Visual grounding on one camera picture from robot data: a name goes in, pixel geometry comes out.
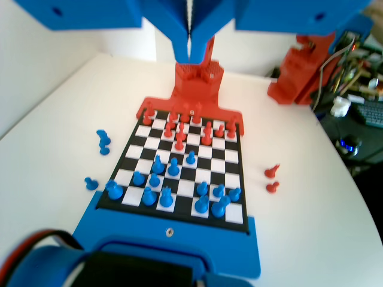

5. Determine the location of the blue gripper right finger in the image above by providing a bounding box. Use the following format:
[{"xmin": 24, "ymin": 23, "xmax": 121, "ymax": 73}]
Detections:
[{"xmin": 191, "ymin": 0, "xmax": 237, "ymax": 63}]

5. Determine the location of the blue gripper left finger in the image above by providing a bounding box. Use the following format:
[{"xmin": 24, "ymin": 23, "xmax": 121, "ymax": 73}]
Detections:
[{"xmin": 140, "ymin": 0, "xmax": 190, "ymax": 62}]

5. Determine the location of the red chess queen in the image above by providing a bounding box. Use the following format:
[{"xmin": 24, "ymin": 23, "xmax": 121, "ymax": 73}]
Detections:
[{"xmin": 179, "ymin": 103, "xmax": 191, "ymax": 123}]

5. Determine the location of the black white chessboard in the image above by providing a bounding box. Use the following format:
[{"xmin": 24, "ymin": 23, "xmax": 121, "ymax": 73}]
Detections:
[{"xmin": 95, "ymin": 109, "xmax": 251, "ymax": 236}]

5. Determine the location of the white lumpy object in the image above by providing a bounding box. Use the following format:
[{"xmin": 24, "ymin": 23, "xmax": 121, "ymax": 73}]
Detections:
[{"xmin": 331, "ymin": 96, "xmax": 352, "ymax": 117}]

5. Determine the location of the black device blue light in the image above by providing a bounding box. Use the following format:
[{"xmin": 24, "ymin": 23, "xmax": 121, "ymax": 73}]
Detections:
[{"xmin": 335, "ymin": 135, "xmax": 363, "ymax": 157}]

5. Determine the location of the dark computer keyboard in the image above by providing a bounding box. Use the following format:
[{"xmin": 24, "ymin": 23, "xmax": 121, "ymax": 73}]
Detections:
[{"xmin": 357, "ymin": 100, "xmax": 383, "ymax": 130}]

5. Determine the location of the black cluttered desk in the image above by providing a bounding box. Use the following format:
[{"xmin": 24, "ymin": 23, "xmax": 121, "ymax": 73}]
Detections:
[{"xmin": 311, "ymin": 35, "xmax": 383, "ymax": 177}]

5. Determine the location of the tricolour servo wire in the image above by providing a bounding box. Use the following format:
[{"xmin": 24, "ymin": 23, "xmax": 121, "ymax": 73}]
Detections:
[{"xmin": 0, "ymin": 228, "xmax": 86, "ymax": 270}]

